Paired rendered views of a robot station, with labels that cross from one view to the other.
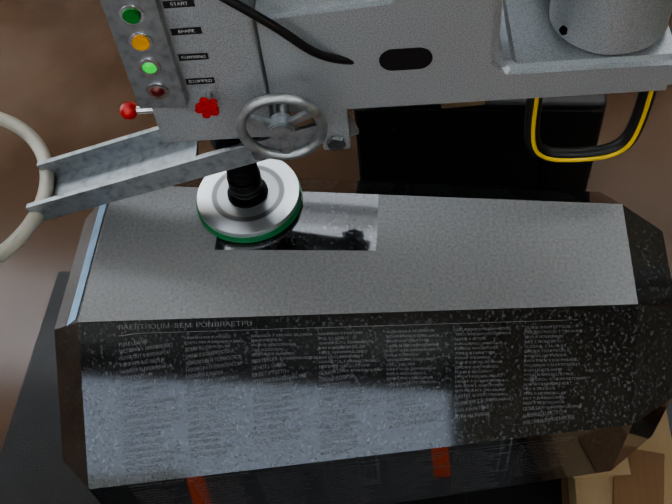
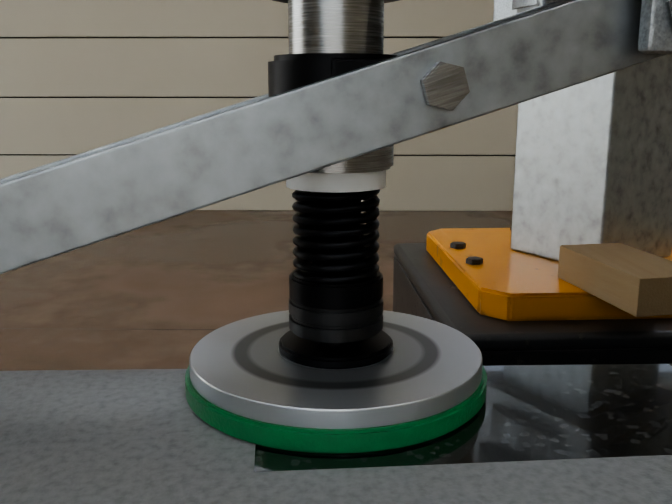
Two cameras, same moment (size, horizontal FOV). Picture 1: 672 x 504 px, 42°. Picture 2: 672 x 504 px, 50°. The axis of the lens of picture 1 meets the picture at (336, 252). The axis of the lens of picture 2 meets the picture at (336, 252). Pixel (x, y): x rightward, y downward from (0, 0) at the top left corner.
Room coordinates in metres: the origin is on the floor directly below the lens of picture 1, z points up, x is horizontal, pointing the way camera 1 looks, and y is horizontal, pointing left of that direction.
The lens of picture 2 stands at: (0.68, 0.29, 1.05)
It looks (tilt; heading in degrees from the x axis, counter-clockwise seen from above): 13 degrees down; 345
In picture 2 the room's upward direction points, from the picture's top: straight up
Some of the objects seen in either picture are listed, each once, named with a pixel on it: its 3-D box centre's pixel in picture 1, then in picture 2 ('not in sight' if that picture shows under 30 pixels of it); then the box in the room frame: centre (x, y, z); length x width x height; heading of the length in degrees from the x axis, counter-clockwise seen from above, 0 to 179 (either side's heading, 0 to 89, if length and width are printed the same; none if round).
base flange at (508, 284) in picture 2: not in sight; (588, 262); (1.75, -0.44, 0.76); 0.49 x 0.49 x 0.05; 79
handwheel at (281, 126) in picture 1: (282, 111); not in sight; (1.04, 0.06, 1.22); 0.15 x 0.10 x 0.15; 84
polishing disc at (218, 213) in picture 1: (248, 194); (336, 356); (1.17, 0.16, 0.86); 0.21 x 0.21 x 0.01
